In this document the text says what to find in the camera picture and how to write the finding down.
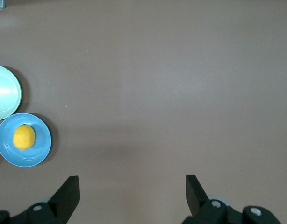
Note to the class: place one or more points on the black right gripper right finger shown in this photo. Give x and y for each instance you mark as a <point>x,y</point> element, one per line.
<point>204,210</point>

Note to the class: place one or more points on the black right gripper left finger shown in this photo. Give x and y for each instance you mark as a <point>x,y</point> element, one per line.
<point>61,205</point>

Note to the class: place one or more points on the yellow lemon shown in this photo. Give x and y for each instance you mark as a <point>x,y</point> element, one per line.
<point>23,137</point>

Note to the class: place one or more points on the blue round plate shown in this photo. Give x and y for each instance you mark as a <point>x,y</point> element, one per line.
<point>41,149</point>

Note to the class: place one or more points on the light green bowl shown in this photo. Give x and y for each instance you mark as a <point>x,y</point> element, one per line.
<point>5,93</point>

